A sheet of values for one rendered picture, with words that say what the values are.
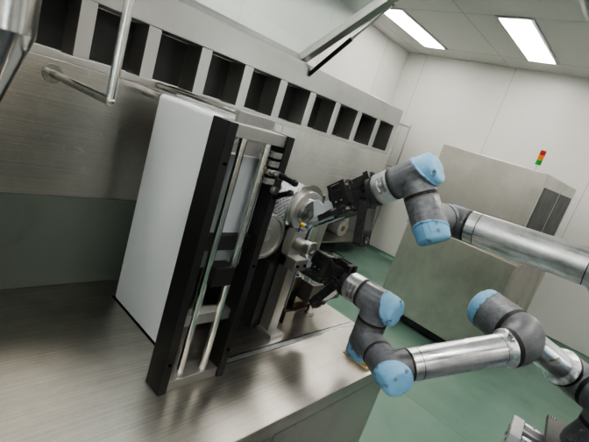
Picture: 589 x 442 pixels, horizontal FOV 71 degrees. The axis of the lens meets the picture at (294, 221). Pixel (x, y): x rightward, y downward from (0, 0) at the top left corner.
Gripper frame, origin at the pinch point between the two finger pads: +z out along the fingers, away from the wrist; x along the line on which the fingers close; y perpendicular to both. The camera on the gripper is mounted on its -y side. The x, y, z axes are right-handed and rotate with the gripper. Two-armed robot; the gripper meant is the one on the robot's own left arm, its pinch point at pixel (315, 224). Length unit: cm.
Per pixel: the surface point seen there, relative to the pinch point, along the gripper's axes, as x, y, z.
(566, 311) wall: -450, -84, 29
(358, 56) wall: -345, 263, 132
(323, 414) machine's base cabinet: 0.9, -47.9, 10.7
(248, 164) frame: 34.2, 7.0, -13.2
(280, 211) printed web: 6.6, 4.9, 5.4
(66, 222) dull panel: 47, 12, 39
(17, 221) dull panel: 57, 12, 39
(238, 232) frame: 33.2, -4.2, -6.0
